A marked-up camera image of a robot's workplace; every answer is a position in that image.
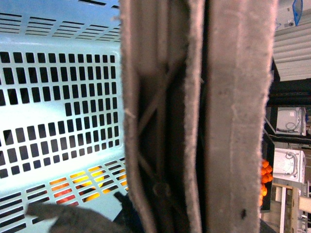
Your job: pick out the orange fruit pile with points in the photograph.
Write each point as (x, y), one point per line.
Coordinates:
(266, 177)

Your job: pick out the left gripper grey felt right finger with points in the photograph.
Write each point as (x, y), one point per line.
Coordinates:
(240, 45)

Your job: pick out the left gripper grey felt left finger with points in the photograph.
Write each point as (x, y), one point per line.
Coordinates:
(161, 59)

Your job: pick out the light blue plastic basket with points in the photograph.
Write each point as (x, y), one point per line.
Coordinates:
(60, 104)

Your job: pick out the white washing machine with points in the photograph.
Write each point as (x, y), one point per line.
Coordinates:
(291, 120)
(289, 165)

